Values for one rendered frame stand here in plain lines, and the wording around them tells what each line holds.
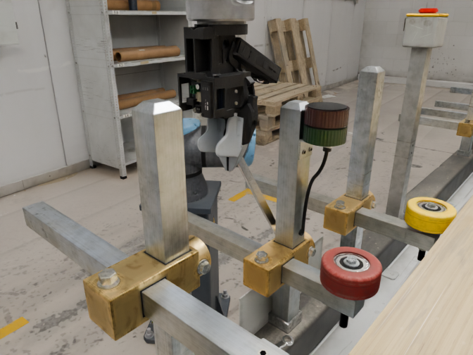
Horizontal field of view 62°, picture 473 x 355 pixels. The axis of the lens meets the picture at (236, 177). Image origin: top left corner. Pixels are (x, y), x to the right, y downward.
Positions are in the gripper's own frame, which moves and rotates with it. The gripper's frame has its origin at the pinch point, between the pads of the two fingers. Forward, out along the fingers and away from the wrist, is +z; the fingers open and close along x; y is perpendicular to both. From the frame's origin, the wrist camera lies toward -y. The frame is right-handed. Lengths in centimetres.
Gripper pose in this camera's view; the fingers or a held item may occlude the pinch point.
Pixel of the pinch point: (231, 161)
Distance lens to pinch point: 61.6
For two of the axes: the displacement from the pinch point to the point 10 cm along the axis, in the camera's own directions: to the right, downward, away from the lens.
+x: 7.5, 2.5, -6.1
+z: 0.0, 9.3, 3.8
